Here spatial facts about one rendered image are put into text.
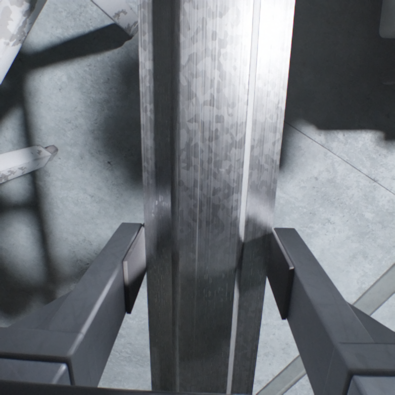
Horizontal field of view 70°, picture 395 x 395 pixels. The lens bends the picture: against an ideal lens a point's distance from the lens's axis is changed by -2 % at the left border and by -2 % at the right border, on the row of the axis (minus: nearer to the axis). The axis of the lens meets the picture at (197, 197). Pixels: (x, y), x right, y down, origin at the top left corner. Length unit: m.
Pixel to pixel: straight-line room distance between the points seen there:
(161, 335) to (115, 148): 0.94
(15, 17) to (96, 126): 0.59
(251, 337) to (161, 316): 0.05
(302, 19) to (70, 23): 0.75
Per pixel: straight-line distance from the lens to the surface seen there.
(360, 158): 1.18
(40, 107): 1.18
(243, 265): 0.16
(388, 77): 1.08
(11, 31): 0.58
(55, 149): 1.13
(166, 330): 0.18
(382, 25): 1.11
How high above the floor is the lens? 1.03
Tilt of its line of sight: 72 degrees down
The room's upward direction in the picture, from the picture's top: 174 degrees counter-clockwise
